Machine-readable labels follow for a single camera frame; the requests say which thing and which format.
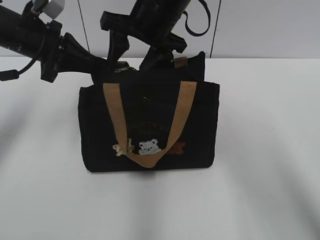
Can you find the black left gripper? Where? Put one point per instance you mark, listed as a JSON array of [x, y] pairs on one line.
[[73, 57]]

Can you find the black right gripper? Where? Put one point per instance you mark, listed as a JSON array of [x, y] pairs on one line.
[[153, 29]]

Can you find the black canvas tote bag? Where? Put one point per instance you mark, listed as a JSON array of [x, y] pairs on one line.
[[149, 102]]

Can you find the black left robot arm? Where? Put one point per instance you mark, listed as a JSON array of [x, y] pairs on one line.
[[27, 35]]

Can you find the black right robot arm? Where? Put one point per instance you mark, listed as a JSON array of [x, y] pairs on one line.
[[173, 8]]

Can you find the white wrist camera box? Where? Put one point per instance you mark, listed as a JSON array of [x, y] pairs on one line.
[[52, 8]]

